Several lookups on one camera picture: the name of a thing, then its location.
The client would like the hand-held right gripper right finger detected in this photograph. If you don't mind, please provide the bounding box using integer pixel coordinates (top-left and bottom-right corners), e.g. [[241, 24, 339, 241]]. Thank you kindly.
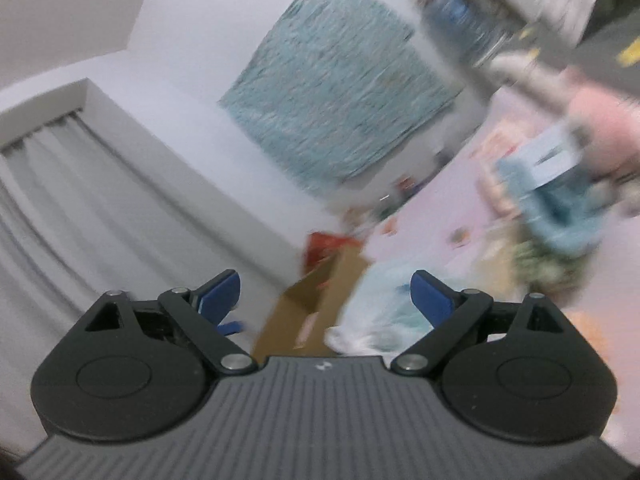
[[391, 270, 568, 375]]

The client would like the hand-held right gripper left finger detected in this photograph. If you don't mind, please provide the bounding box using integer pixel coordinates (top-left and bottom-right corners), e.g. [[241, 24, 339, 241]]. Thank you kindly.
[[82, 270, 256, 375]]

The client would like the white plastic bag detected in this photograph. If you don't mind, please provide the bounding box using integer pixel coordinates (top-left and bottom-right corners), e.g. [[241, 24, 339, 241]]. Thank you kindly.
[[325, 260, 501, 358]]

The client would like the brown cardboard box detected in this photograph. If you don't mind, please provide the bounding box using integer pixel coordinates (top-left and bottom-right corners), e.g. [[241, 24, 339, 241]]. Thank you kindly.
[[250, 247, 373, 361]]

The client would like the green scrunchie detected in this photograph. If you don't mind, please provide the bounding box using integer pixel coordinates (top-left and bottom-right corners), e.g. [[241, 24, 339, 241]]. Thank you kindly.
[[515, 240, 586, 292]]

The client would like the light blue ribbed towel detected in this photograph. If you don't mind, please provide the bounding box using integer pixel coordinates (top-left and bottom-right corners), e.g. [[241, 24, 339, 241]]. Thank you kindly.
[[497, 125, 603, 261]]

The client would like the red snack bag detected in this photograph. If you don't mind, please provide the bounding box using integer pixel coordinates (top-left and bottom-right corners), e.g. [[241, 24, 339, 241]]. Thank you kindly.
[[305, 232, 362, 275]]

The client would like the pink printed packet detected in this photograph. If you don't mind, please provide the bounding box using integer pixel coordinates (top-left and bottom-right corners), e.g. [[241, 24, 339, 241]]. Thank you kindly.
[[477, 130, 522, 216]]

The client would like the white curtain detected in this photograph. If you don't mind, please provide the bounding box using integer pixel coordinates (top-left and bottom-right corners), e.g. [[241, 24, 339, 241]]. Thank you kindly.
[[0, 110, 306, 461]]

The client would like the pink plush toy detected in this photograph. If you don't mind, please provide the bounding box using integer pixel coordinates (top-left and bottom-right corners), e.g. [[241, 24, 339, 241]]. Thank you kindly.
[[565, 67, 640, 181]]

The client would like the blue water bottle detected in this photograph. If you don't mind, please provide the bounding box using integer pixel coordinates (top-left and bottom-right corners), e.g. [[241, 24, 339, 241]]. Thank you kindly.
[[420, 0, 506, 66]]

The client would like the grey star print blanket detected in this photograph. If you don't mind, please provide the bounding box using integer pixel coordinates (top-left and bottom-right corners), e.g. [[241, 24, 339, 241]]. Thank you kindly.
[[520, 0, 640, 76]]

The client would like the teal floral wall cloth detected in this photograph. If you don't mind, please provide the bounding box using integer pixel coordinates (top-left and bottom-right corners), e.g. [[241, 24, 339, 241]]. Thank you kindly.
[[217, 0, 463, 193]]

